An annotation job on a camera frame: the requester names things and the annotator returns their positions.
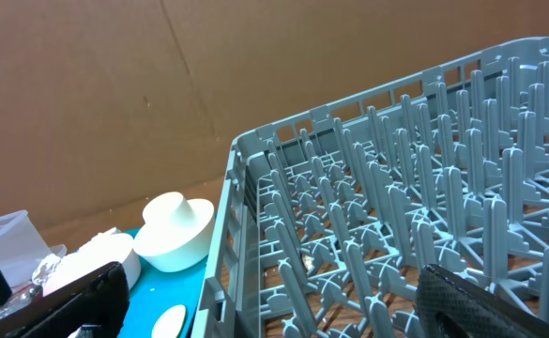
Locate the grey dishwasher rack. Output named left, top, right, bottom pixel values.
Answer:
left=191, top=37, right=549, bottom=337

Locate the red silver snack wrapper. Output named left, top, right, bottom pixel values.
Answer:
left=0, top=281, right=42, bottom=319

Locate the pink bowl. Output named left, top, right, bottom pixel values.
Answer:
left=42, top=233, right=143, bottom=298

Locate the white cup upside down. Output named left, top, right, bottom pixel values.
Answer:
left=142, top=192, right=195, bottom=235

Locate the clear plastic bin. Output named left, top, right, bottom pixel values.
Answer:
left=0, top=210, right=67, bottom=286

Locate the teal plastic tray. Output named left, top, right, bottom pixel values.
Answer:
left=116, top=228, right=209, bottom=338

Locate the pale green bowl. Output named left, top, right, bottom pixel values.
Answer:
left=133, top=198, right=215, bottom=272

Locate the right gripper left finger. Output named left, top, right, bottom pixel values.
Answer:
left=0, top=262, right=130, bottom=338

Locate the yellow plastic spoon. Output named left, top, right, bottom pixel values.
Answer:
left=151, top=304, right=187, bottom=338

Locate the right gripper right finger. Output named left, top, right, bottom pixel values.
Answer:
left=416, top=264, right=549, bottom=338

